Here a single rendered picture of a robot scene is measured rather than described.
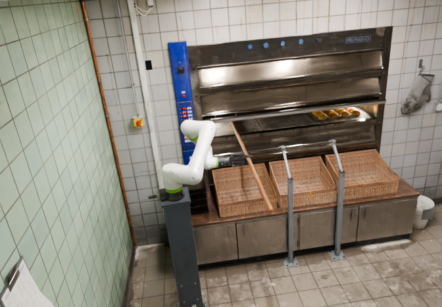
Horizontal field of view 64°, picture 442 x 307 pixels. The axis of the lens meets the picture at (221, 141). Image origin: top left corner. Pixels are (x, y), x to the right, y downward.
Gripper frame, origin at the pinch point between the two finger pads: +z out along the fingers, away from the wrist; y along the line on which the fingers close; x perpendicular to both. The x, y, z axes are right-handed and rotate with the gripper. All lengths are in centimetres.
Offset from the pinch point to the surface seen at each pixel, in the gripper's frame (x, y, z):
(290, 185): 4.5, 29.9, 36.3
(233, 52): -58, -81, 1
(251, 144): -57, 14, 14
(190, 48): -56, -88, -37
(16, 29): 81, -126, -124
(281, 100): -55, -31, 45
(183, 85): -53, -56, -47
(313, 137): -57, 14, 80
